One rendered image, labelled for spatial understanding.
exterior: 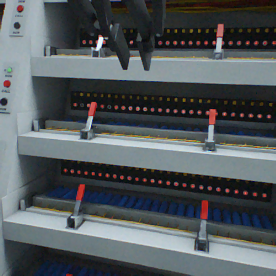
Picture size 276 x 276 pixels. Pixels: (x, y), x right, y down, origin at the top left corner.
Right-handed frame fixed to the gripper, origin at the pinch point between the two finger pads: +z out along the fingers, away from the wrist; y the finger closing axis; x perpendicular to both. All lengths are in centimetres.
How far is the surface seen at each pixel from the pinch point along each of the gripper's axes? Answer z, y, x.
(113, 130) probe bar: 26.2, -9.7, -3.3
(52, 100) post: 30.1, -30.1, 5.4
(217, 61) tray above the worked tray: 16.6, 12.3, 9.9
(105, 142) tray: 21.2, -9.3, -8.1
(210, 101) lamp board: 32.6, 11.8, 9.0
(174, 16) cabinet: 31.6, -0.5, 35.0
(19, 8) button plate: 13.7, -34.9, 21.0
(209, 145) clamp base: 23.3, 12.3, -5.9
